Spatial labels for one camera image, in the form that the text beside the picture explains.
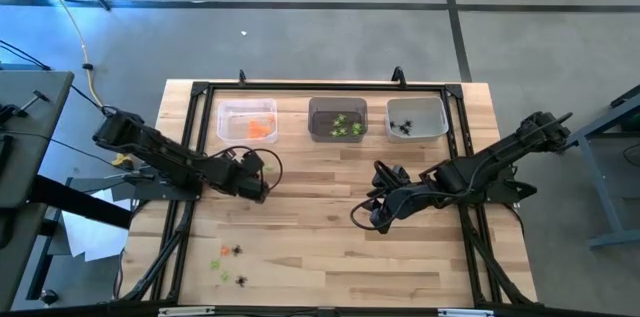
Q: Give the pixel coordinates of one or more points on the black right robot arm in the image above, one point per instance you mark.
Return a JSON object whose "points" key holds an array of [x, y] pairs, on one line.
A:
{"points": [[475, 172]]}

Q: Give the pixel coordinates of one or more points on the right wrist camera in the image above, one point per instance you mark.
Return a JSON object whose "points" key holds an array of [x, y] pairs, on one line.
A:
{"points": [[401, 177]]}

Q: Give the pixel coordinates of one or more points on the grey side table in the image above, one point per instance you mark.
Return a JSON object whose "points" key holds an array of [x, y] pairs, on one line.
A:
{"points": [[35, 157], [15, 257]]}

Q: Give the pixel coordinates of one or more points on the white plastic bin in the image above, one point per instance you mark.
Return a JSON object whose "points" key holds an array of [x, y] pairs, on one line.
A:
{"points": [[430, 112]]}

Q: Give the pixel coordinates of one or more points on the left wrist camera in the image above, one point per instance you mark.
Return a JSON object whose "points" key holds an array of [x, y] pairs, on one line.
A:
{"points": [[253, 163]]}

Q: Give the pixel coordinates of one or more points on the black support beam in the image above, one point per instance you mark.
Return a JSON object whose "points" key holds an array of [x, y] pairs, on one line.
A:
{"points": [[75, 202]]}

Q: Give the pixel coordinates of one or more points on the black clamp with silver rod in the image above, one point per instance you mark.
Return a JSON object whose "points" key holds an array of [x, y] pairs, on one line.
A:
{"points": [[140, 177]]}

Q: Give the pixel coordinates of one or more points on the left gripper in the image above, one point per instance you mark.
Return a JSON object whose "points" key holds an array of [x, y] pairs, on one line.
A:
{"points": [[250, 188]]}

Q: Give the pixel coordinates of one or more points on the blue-grey metal table frame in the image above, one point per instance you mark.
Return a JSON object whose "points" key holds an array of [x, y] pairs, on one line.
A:
{"points": [[597, 192]]}

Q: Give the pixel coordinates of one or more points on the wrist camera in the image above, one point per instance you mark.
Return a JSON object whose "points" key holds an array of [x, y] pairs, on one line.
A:
{"points": [[401, 177], [253, 163]]}

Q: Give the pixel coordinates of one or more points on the black desk clamp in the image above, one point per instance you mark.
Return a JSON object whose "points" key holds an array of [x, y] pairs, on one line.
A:
{"points": [[11, 111]]}

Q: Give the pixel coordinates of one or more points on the clear plastic bin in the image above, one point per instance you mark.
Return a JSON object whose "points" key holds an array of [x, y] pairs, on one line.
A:
{"points": [[235, 107]]}

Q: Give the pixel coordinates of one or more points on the smoky grey plastic bin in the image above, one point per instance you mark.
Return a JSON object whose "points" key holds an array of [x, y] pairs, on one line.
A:
{"points": [[320, 107]]}

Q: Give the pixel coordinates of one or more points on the white light bar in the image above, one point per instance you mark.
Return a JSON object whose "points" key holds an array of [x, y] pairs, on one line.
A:
{"points": [[465, 313], [185, 311]]}

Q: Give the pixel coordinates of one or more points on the dark table edge clamp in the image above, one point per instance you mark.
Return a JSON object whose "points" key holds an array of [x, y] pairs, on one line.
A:
{"points": [[398, 77], [242, 77]]}

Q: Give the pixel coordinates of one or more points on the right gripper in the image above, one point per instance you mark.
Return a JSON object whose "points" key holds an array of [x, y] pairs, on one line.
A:
{"points": [[392, 207]]}

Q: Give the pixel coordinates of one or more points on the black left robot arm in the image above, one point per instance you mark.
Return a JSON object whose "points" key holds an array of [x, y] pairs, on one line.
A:
{"points": [[150, 144]]}

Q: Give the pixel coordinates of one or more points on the white paper sheets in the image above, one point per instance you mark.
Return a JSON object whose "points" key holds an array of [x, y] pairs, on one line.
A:
{"points": [[90, 237]]}

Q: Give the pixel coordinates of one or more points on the black caster wheel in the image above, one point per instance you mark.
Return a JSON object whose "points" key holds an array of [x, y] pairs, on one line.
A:
{"points": [[48, 298]]}

